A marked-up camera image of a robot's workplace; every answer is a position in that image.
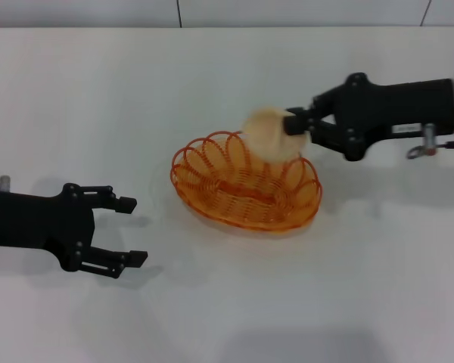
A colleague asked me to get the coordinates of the round beige bread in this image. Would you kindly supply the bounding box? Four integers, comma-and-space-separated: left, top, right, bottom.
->
241, 106, 312, 165

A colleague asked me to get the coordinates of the orange wire basket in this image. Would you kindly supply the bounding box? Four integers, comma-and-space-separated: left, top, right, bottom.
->
169, 129, 323, 231

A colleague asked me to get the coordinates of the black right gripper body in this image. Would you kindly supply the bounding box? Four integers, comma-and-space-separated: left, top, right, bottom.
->
334, 72, 454, 163

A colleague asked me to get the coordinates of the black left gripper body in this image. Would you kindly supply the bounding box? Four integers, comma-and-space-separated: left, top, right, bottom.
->
0, 183, 98, 274

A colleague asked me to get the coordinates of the right gripper connector cable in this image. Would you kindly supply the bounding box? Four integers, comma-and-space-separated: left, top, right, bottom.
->
406, 122, 454, 161

